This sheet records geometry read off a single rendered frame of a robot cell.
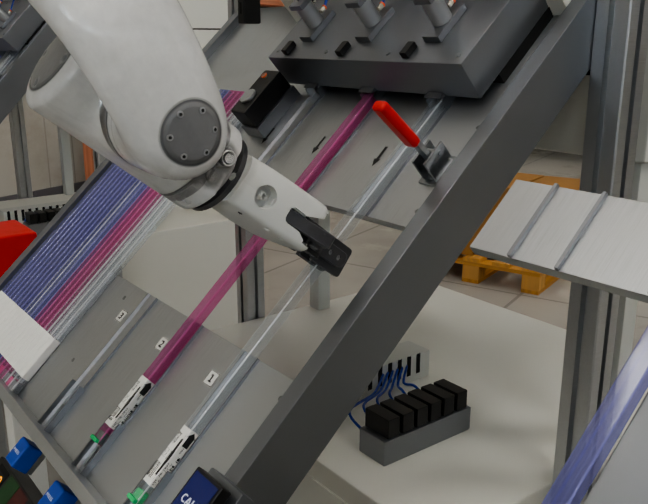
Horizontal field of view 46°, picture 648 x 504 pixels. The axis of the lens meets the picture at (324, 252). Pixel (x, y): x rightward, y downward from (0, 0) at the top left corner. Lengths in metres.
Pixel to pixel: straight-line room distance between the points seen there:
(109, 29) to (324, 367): 0.33
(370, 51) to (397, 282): 0.30
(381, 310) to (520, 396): 0.55
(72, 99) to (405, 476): 0.62
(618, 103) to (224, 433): 0.51
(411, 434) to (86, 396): 0.41
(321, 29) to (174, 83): 0.49
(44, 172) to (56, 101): 5.13
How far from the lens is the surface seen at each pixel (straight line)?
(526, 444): 1.08
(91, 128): 0.59
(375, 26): 0.90
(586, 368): 0.92
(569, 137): 1.04
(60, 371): 0.98
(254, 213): 0.65
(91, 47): 0.51
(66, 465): 0.82
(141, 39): 0.51
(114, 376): 0.89
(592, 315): 0.90
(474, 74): 0.78
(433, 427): 1.04
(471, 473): 1.01
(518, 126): 0.78
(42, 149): 5.69
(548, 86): 0.81
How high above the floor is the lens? 1.14
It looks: 16 degrees down
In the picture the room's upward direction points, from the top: straight up
